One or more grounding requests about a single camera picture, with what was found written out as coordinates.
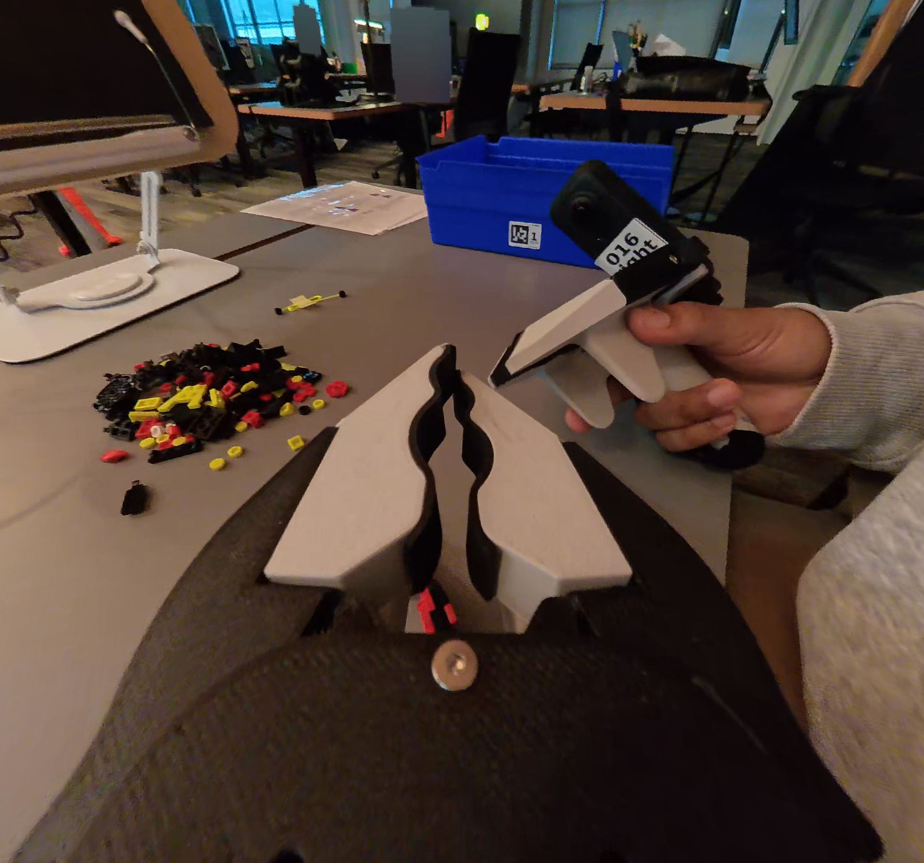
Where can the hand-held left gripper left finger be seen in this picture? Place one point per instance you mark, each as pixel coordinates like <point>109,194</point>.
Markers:
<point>346,502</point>

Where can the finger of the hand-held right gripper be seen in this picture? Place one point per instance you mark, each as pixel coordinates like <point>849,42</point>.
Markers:
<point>556,325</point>

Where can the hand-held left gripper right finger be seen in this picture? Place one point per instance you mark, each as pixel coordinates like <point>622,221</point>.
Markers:
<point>548,516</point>

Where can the pile of lego pieces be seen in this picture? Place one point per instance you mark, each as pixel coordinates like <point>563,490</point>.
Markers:
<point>195,401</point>

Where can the yellow black lego axle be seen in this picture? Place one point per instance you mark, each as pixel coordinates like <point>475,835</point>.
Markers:
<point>307,302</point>

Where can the small black lego brick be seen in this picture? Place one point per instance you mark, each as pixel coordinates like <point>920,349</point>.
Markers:
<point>134,498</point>

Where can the red lego slope piece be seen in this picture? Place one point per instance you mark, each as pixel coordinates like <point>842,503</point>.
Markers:
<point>114,456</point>

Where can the person's right hand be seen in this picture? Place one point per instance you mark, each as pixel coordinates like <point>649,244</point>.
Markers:
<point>758,357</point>

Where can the wooden office desk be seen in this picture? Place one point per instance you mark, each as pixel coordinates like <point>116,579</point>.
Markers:
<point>650,105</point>
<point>325,111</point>

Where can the blue plastic bin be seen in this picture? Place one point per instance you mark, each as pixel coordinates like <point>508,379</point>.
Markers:
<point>476,191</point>

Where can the black bag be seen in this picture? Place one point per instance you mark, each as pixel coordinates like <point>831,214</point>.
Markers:
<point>686,77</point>

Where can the black high-back office chair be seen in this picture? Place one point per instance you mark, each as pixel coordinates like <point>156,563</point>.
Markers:
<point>487,83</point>

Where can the white instruction sheet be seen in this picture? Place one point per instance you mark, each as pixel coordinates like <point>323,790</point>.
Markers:
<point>339,206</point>

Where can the grey partition panel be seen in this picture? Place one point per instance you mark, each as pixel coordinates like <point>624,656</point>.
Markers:
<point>420,54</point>

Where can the white panel stand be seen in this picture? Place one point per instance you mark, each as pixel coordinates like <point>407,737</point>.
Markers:
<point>108,285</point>

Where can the thin grey rod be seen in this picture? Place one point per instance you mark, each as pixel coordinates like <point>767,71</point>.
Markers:
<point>155,61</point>

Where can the wooden frame strip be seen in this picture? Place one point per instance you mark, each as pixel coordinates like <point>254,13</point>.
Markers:
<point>891,11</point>

